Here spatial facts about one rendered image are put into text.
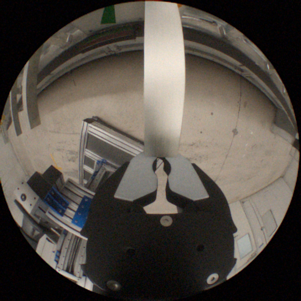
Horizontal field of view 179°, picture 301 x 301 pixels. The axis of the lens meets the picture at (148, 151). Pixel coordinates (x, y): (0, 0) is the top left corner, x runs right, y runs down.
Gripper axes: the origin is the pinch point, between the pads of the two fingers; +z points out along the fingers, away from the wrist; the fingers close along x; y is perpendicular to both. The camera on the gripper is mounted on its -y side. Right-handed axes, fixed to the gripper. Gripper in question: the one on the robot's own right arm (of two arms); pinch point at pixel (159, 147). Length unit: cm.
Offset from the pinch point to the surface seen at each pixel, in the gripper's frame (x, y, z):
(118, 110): -35, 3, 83
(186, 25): 7.7, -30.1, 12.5
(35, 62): -23.5, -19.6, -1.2
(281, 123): 237, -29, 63
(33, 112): -23.5, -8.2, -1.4
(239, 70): 83, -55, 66
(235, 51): 25.9, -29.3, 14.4
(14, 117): -49, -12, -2
